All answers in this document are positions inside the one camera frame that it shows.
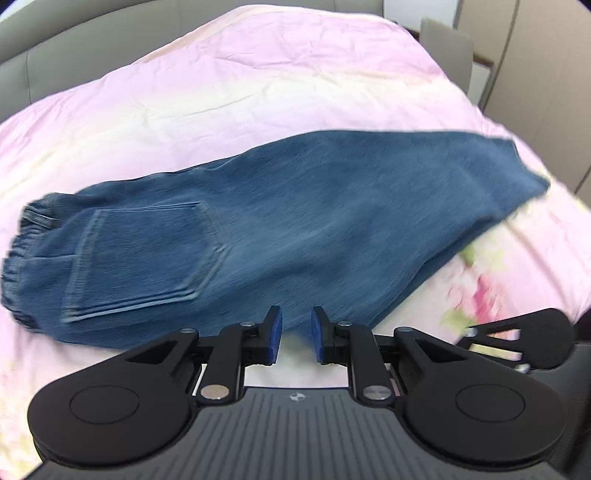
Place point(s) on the blue denim pants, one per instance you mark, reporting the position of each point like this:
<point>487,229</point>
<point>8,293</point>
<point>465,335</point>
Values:
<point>295,221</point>

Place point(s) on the grey padded bed headboard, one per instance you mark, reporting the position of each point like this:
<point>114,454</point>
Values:
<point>69,41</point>

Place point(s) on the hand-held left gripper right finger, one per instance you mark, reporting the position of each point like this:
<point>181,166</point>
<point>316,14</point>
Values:
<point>318,334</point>

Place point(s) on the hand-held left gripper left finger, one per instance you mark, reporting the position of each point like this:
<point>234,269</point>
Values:
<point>275,333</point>

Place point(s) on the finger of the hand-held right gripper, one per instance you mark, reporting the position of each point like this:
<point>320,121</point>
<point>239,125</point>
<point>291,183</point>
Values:
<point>496,339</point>

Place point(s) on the grey upholstered chair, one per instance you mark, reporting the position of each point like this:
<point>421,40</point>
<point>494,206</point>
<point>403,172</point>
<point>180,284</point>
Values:
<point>445,50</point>

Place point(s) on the beige wardrobe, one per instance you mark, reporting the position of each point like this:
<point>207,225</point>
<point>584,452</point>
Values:
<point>535,69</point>

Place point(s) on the pink floral duvet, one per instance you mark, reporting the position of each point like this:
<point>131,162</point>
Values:
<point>221,92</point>

